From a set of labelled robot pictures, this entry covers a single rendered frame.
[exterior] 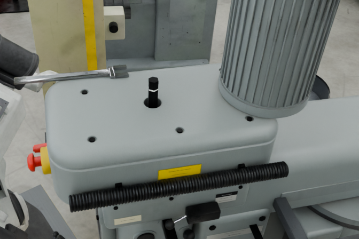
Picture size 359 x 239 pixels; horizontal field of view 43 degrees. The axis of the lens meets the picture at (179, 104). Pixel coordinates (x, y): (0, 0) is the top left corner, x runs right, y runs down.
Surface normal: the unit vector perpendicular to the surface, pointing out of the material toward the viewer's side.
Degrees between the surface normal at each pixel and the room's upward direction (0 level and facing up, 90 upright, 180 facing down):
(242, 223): 90
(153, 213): 90
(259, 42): 90
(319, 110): 0
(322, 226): 0
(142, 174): 90
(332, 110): 0
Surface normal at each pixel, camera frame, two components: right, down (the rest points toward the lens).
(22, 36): 0.07, -0.76
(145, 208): 0.25, 0.64
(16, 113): 0.90, 0.24
